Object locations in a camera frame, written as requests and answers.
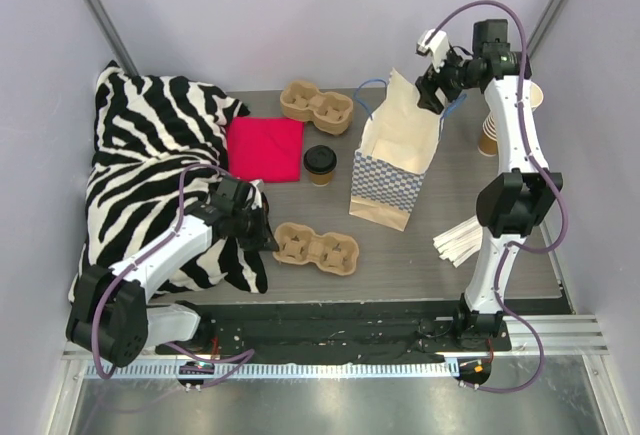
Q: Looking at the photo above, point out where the checkered paper takeout bag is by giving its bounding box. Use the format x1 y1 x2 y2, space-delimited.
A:
349 70 466 231

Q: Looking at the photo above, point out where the single cardboard cup carrier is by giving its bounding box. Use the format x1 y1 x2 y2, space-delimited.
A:
273 222 360 277

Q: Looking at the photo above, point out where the brown paper coffee cup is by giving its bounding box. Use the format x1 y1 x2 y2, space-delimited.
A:
307 169 335 187

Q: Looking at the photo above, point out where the black plastic cup lid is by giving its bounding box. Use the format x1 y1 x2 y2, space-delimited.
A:
303 145 337 175

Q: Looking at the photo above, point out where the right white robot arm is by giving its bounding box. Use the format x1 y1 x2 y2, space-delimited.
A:
416 19 563 350

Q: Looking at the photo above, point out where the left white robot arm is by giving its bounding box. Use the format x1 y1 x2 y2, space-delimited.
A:
66 177 278 368

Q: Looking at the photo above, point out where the stack of paper cups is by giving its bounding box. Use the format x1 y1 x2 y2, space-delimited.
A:
477 79 544 157

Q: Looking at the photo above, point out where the pink folded cloth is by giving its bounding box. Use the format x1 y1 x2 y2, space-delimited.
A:
227 117 304 183

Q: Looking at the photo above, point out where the cardboard cup carrier tray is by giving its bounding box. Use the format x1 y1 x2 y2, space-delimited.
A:
280 80 354 136

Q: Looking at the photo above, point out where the zebra print pillow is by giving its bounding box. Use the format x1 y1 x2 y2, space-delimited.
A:
76 61 250 276

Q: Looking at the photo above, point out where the white wrapped straws pile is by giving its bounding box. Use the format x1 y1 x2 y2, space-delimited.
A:
433 216 483 268

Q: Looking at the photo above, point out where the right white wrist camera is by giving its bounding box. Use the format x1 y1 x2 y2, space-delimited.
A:
416 29 450 72

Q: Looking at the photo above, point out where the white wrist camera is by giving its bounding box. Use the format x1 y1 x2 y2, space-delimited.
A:
249 179 264 203
416 29 450 72

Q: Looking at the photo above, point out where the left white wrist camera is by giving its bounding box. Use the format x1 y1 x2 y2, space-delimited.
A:
249 179 264 203

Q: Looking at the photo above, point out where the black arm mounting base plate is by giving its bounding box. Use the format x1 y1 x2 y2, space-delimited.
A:
185 301 512 365

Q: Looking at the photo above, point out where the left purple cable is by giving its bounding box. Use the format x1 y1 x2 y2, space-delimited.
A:
92 164 256 390

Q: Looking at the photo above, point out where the purple cable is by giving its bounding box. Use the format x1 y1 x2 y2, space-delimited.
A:
92 164 256 390
432 0 571 394

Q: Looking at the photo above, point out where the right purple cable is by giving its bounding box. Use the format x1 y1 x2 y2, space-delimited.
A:
432 0 571 394

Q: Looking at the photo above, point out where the white slotted cable duct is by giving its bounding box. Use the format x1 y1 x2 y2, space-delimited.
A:
113 358 459 380

